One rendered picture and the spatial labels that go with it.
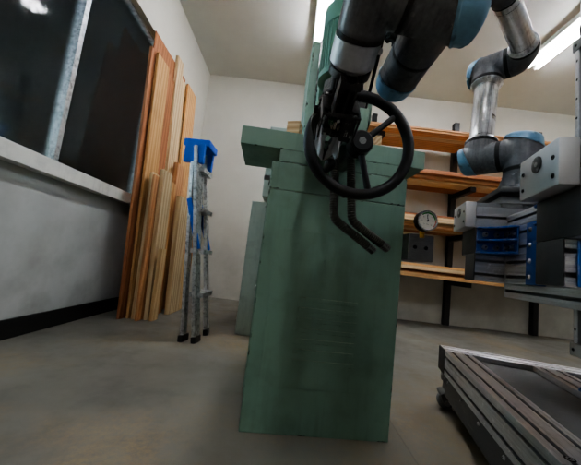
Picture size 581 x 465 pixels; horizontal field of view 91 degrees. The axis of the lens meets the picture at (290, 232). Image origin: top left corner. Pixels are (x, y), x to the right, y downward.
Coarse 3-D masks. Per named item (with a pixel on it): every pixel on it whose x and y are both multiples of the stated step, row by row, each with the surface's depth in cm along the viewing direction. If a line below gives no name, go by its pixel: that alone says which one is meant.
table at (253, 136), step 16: (256, 128) 89; (256, 144) 89; (272, 144) 89; (288, 144) 90; (256, 160) 102; (272, 160) 100; (368, 160) 91; (384, 160) 92; (400, 160) 92; (416, 160) 93
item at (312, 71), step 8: (312, 48) 134; (312, 56) 131; (312, 64) 130; (312, 72) 130; (312, 80) 129; (312, 88) 129; (304, 96) 144; (312, 96) 129; (304, 104) 136; (312, 104) 128; (304, 112) 130; (312, 112) 128; (304, 120) 127; (304, 128) 127
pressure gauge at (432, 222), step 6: (426, 210) 84; (420, 216) 84; (426, 216) 85; (432, 216) 85; (414, 222) 86; (420, 222) 84; (426, 222) 84; (432, 222) 84; (420, 228) 85; (426, 228) 84; (432, 228) 84; (420, 234) 86
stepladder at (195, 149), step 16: (192, 144) 168; (208, 144) 169; (192, 160) 167; (208, 160) 183; (192, 176) 166; (208, 176) 178; (192, 192) 165; (192, 208) 163; (192, 224) 162; (192, 272) 157; (192, 288) 156; (192, 304) 155; (192, 320) 154; (192, 336) 153
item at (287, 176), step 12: (276, 168) 88; (288, 168) 89; (300, 168) 89; (276, 180) 88; (288, 180) 88; (300, 180) 89; (312, 180) 89; (360, 180) 90; (372, 180) 91; (384, 180) 91; (300, 192) 89; (312, 192) 89; (324, 192) 89; (396, 192) 91; (396, 204) 91
